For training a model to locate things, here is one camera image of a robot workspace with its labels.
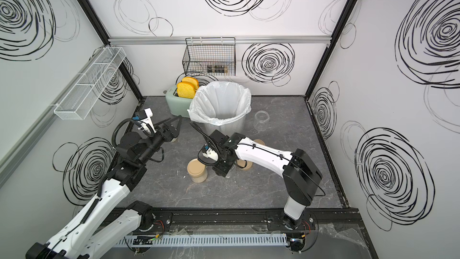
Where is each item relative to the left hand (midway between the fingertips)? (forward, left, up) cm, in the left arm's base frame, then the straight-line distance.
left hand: (175, 118), depth 69 cm
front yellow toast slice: (+29, +4, -12) cm, 31 cm away
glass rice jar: (+18, -38, -24) cm, 49 cm away
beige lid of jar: (-10, -27, -17) cm, 33 cm away
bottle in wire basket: (+31, -14, +1) cm, 34 cm away
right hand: (-10, -18, -23) cm, 31 cm away
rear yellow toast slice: (+34, +1, -9) cm, 35 cm away
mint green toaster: (+26, +9, -22) cm, 35 cm away
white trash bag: (+22, -15, -14) cm, 30 cm away
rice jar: (-12, -7, -21) cm, 26 cm away
